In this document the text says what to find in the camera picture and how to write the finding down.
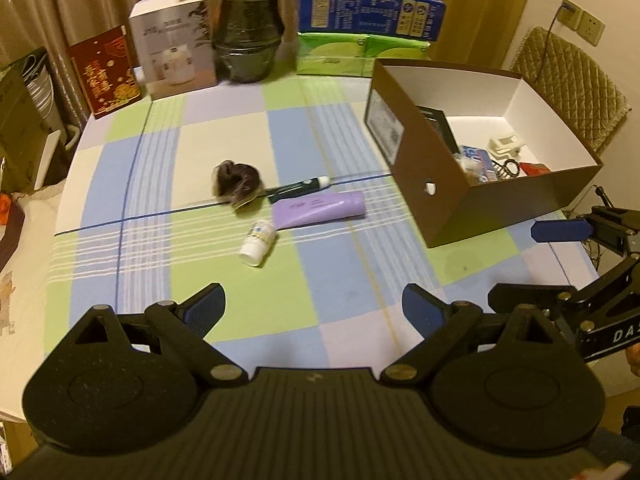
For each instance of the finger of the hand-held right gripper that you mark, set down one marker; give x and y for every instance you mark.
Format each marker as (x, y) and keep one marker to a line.
(530, 299)
(560, 230)

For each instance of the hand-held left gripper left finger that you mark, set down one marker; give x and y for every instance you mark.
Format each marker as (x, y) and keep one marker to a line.
(205, 307)

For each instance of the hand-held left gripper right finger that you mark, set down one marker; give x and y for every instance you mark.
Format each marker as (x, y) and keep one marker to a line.
(422, 310)

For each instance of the red candy wrapper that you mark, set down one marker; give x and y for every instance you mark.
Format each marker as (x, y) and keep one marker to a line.
(534, 169)

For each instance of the small white bottle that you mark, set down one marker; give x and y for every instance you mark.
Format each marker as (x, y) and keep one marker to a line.
(257, 242)

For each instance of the blue snack packet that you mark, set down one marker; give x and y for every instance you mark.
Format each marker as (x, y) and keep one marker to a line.
(477, 160)

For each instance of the brown cardboard box white inside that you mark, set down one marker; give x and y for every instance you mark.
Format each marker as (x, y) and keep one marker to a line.
(450, 200)

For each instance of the black box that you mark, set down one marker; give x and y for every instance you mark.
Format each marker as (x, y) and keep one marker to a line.
(437, 127)

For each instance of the person's right hand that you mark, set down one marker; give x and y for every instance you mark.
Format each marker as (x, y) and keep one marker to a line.
(633, 360)

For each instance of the small gold metallic item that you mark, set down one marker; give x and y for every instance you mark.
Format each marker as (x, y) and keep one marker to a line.
(246, 201)

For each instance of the purple tube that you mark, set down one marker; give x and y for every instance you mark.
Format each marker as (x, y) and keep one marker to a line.
(320, 208)

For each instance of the chair with quilted cover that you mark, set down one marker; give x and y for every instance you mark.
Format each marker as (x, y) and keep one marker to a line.
(570, 85)

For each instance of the green pen with white cap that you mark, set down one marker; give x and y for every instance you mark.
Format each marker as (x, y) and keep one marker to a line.
(297, 189)

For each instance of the checkered tablecloth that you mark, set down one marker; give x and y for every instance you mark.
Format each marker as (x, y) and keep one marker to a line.
(200, 135)

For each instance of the light green tissue pack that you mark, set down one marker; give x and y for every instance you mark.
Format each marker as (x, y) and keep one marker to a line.
(330, 55)
(397, 50)

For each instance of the red gift box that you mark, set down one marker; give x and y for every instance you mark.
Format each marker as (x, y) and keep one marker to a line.
(105, 75)

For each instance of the dark green bag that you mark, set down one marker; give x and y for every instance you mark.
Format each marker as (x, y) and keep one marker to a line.
(20, 125)

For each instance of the white product box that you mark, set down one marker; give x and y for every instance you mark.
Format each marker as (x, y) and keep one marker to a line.
(172, 45)

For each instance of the stack of wrapped black bowls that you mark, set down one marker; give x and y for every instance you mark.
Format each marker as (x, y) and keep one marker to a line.
(250, 30)

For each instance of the blue carton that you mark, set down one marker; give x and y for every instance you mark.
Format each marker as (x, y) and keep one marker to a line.
(365, 12)

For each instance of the wall socket with plug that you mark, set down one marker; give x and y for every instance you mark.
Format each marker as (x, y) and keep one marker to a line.
(570, 12)

